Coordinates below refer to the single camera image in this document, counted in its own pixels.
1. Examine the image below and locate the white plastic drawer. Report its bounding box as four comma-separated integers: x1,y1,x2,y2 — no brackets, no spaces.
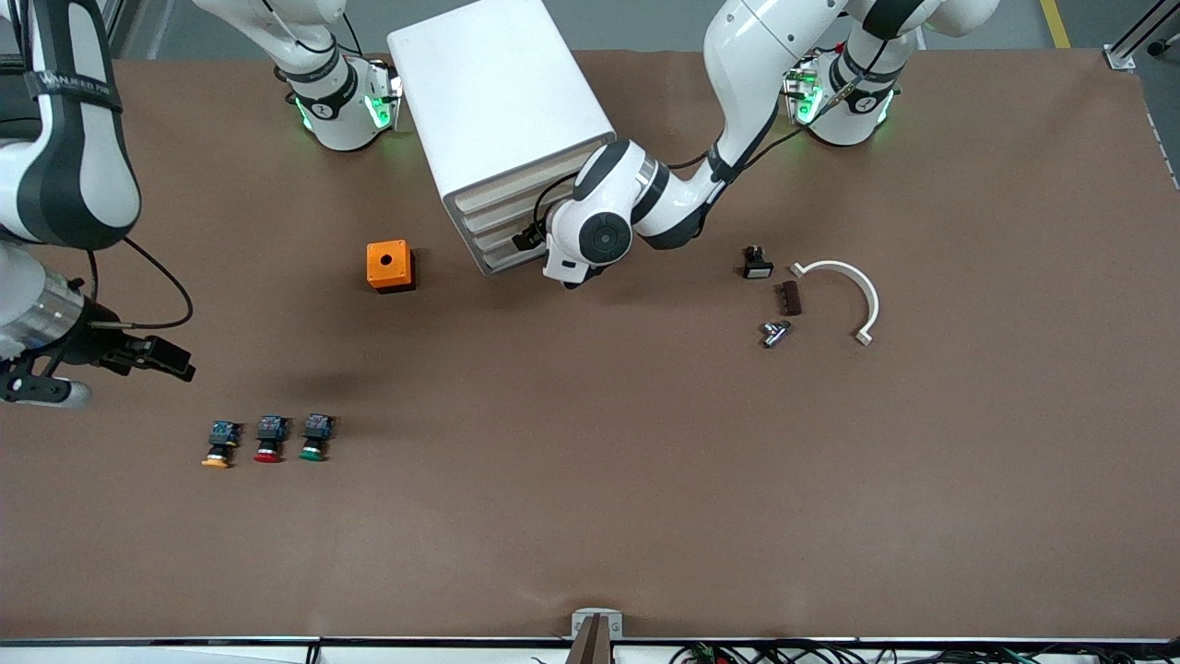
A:
461,178,570,234
479,240,550,274
470,214,547,255
452,150,588,215

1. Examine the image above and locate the green push button switch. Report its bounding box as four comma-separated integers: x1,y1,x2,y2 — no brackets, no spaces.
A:
298,414,336,463

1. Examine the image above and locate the white drawer cabinet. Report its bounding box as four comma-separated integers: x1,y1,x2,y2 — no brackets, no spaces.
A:
386,0,617,278

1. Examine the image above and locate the yellow push button switch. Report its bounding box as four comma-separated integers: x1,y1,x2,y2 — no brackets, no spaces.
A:
201,421,242,469

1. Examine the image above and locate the red push button switch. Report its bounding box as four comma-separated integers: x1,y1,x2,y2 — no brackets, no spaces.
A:
254,415,290,464

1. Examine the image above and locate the orange button enclosure box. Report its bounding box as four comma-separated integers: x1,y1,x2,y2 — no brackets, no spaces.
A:
366,240,417,294

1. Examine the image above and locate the white table edge rail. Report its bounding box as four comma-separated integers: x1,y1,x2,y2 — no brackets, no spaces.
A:
0,634,1180,664

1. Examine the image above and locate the aluminium frame profile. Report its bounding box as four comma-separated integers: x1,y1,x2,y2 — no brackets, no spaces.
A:
92,0,125,56
1104,0,1180,72

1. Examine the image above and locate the white curved plastic bracket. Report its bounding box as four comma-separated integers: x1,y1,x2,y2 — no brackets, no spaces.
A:
790,260,880,347

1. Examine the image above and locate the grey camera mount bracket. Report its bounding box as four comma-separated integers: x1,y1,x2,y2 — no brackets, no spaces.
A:
564,609,624,664

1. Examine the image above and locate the black cable bundle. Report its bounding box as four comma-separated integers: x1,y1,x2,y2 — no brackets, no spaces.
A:
668,641,1180,664

